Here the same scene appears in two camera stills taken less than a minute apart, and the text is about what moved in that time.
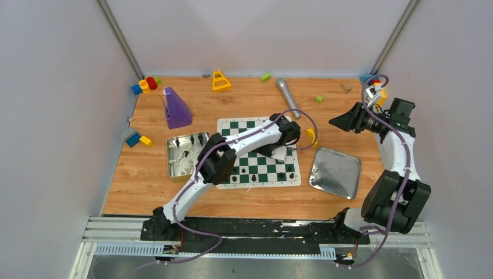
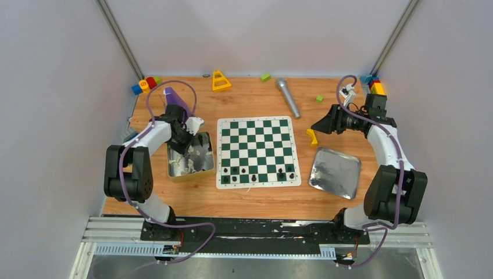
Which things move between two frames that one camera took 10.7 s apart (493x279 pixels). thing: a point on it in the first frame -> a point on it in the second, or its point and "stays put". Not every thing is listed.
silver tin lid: x=336 y=173 stays put
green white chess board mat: x=254 y=170 stays put
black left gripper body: x=265 y=150 -> x=183 y=139
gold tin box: x=182 y=153 stays put
